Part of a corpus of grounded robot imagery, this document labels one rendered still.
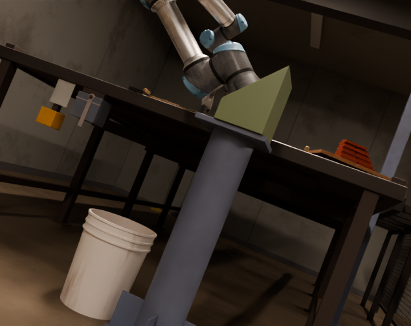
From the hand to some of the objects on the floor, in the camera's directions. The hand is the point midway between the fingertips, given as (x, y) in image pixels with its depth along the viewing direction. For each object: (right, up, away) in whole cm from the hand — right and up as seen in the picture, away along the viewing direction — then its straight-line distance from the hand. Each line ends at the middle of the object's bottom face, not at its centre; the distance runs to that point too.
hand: (205, 110), depth 216 cm
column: (-21, -94, -49) cm, 108 cm away
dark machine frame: (+136, -170, +194) cm, 291 cm away
